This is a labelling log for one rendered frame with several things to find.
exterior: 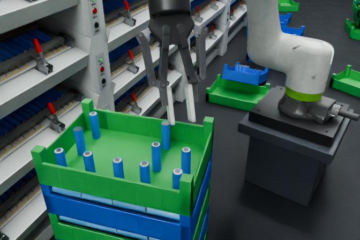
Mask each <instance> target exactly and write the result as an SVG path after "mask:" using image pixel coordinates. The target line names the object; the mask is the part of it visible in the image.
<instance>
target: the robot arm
mask: <svg viewBox="0 0 360 240"><path fill-rule="evenodd" d="M148 8H149V17H150V21H149V25H148V28H147V29H146V30H144V31H142V32H139V33H137V35H136V39H137V40H138V42H139V44H140V45H141V49H142V55H143V59H144V64H145V69H146V74H147V80H148V84H149V85H150V86H154V87H157V88H158V89H159V93H160V102H161V105H162V106H167V115H168V123H169V124H170V125H175V118H174V108H173V98H172V92H171V87H168V86H167V73H168V52H169V46H170V45H172V44H173V45H178V49H179V51H180V53H181V58H182V61H183V65H184V69H185V73H186V77H187V80H188V83H189V84H185V96H186V106H187V116H188V120H189V121H191V122H196V117H195V110H194V102H198V99H199V98H198V88H197V85H198V83H199V82H201V81H203V80H205V79H206V36H207V33H208V27H206V26H204V27H201V26H199V25H196V24H194V21H193V19H192V17H191V8H190V0H148ZM246 10H247V54H248V56H249V58H250V60H251V61H253V62H254V63H255V64H257V65H260V66H263V67H266V68H269V69H273V70H277V71H280V72H283V73H285V74H286V82H285V87H286V90H285V93H284V95H283V97H282V98H281V99H280V100H279V104H278V108H279V109H280V110H281V111H282V112H283V113H284V114H286V115H288V116H291V117H294V118H299V119H314V120H315V121H316V122H317V123H320V124H323V123H324V122H327V121H328V120H329V119H330V118H335V117H338V116H342V117H345V118H348V119H352V120H354V121H358V120H359V115H358V114H354V113H352V112H349V111H345V110H342V109H341V106H340V105H337V104H336V100H333V99H330V98H327V97H324V96H322V94H323V93H324V91H325V87H326V84H327V79H328V75H329V71H330V68H331V65H332V60H333V56H334V48H333V46H332V45H331V44H329V43H328V42H325V41H323V40H318V39H313V38H309V37H303V36H298V35H292V34H287V33H284V32H283V31H281V25H280V18H279V8H278V0H246ZM192 30H193V31H194V36H195V37H196V67H197V75H196V73H195V70H194V66H193V63H192V58H191V55H190V51H189V44H188V37H189V36H190V34H191V32H192ZM150 34H152V35H153V36H154V37H155V38H156V40H157V41H158V42H159V43H160V47H159V51H160V57H159V79H158V81H157V80H156V77H155V72H154V66H153V61H152V55H151V50H150V46H149V43H148V42H149V40H150V36H149V35H150Z"/></svg>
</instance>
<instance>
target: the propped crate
mask: <svg viewBox="0 0 360 240"><path fill-rule="evenodd" d="M268 70H269V68H267V67H266V68H265V70H264V71H262V70H256V69H249V72H248V73H245V72H239V71H235V66H233V67H228V64H224V67H223V72H222V79H227V80H232V81H238V82H242V83H247V84H253V85H259V84H261V83H263V82H264V81H266V80H267V75H268Z"/></svg>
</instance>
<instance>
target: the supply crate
mask: <svg viewBox="0 0 360 240"><path fill-rule="evenodd" d="M81 106H82V113H81V114H80V115H79V116H78V117H77V118H76V119H75V120H74V121H73V122H72V123H71V124H70V125H69V126H68V127H67V128H66V129H65V130H64V131H63V132H62V133H61V134H60V135H59V136H58V137H57V138H56V139H55V140H54V141H53V142H52V143H51V144H50V145H49V146H48V147H47V148H46V147H45V146H40V145H36V146H35V147H34V148H33V149H32V150H31V155H32V158H33V162H34V166H35V170H36V173H37V177H38V179H39V183H40V184H44V185H49V186H54V187H57V188H62V189H67V190H71V191H76V192H81V193H85V194H90V195H93V196H98V197H102V198H107V199H112V200H117V201H122V202H125V203H129V204H134V205H139V206H144V207H148V208H153V209H158V210H161V211H166V212H171V213H175V214H180V215H185V216H189V217H190V216H191V213H192V210H193V207H194V203H195V201H196V198H197V195H198V191H199V188H200V185H201V182H202V180H203V176H204V173H205V170H206V167H207V164H208V160H209V157H210V154H211V151H212V148H213V133H214V117H207V116H205V118H204V121H203V125H198V124H191V123H184V122H178V121H175V125H170V148H169V149H163V148H162V133H161V123H162V122H163V121H168V120H167V119H160V118H153V117H146V116H140V115H133V114H126V113H122V112H115V111H109V110H102V109H94V106H93V100H92V99H87V98H85V99H84V100H82V102H81ZM93 111H95V112H97V116H98V121H99V128H100V135H101V137H100V138H99V139H93V137H92V130H91V124H90V120H89V113H90V112H93ZM78 126H80V127H82V130H83V134H84V140H85V145H86V151H92V152H93V158H94V164H95V171H96V172H90V171H85V165H84V159H83V156H80V155H78V152H77V147H76V141H75V138H74V132H73V129H74V128H75V127H78ZM155 141H157V142H159V143H160V144H161V171H159V172H154V171H153V169H152V150H151V143H153V142H155ZM183 147H189V148H191V174H186V173H182V175H181V178H180V180H179V190H177V189H173V170H174V169H175V168H181V149H182V148H183ZM57 148H63V149H64V152H65V157H66V162H67V167H65V166H59V165H57V163H56V159H55V155H54V150H55V149H57ZM115 157H121V158H122V160H123V169H124V178H119V177H114V170H113V162H112V160H113V158H115ZM141 161H148V162H149V168H150V178H151V183H150V184H148V183H143V182H140V170H139V163H140V162H141Z"/></svg>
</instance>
